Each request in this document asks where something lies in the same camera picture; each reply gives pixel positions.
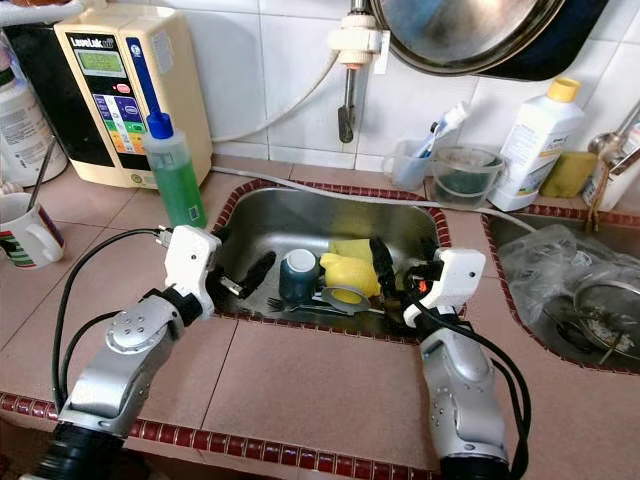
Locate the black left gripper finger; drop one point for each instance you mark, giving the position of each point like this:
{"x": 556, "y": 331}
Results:
{"x": 260, "y": 272}

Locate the yellow plastic bowl grey base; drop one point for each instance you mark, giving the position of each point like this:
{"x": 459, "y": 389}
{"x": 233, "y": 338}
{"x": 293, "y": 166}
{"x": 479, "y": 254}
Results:
{"x": 350, "y": 275}

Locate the teal blue ceramic mug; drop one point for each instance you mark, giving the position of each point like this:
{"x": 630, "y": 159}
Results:
{"x": 300, "y": 278}

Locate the steel fork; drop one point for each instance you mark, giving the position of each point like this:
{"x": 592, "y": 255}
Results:
{"x": 288, "y": 304}

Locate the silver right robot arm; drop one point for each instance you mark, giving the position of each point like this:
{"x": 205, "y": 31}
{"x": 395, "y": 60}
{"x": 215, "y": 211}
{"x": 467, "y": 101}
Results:
{"x": 460, "y": 400}

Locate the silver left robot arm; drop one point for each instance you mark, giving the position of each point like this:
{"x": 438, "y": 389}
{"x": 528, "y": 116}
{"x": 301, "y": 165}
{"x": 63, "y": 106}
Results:
{"x": 130, "y": 370}

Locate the chrome kitchen faucet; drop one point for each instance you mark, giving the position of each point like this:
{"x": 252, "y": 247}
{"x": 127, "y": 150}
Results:
{"x": 615, "y": 160}

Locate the steel sink basin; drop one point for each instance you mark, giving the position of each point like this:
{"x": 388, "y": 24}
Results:
{"x": 280, "y": 222}
{"x": 530, "y": 345}

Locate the translucent toothbrush cup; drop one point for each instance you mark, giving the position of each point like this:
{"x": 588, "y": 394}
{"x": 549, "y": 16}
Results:
{"x": 405, "y": 168}

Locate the blue toothbrush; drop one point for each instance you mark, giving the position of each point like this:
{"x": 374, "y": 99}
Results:
{"x": 428, "y": 148}

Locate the green liquid bottle blue cap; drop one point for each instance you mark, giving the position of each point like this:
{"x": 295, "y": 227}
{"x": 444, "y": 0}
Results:
{"x": 178, "y": 185}

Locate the clear plastic bag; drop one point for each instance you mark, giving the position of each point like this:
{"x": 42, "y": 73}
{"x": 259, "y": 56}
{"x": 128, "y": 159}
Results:
{"x": 560, "y": 260}

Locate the white toothpaste tube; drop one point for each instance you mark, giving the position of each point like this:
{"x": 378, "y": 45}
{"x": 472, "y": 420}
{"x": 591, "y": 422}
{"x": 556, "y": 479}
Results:
{"x": 453, "y": 118}

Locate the white detergent bottle yellow cap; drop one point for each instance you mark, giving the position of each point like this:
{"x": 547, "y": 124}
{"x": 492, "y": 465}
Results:
{"x": 538, "y": 150}

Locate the mustard yellow sponge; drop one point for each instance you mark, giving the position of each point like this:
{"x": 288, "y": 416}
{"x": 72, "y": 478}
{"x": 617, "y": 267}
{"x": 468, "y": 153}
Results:
{"x": 570, "y": 176}

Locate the round steel strainer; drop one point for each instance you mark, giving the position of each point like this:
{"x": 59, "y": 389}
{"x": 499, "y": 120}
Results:
{"x": 595, "y": 320}

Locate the white striped mug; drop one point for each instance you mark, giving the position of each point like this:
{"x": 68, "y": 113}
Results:
{"x": 25, "y": 235}

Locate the steel spoon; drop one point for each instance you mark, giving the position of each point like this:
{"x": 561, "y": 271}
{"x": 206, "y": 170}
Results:
{"x": 46, "y": 170}

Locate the beige black water ionizer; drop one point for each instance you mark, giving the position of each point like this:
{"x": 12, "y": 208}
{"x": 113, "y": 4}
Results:
{"x": 100, "y": 100}

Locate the white plastic jug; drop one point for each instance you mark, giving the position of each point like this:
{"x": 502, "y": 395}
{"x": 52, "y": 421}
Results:
{"x": 25, "y": 130}

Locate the hanging steel wok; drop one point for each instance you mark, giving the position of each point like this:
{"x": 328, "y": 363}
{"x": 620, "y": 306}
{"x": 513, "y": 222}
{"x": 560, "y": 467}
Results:
{"x": 480, "y": 30}

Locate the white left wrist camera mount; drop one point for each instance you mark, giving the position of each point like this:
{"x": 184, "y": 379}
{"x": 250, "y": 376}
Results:
{"x": 192, "y": 262}

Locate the grey wall tap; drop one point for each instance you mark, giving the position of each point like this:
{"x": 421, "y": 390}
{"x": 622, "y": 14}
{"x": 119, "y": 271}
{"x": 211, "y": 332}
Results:
{"x": 350, "y": 90}

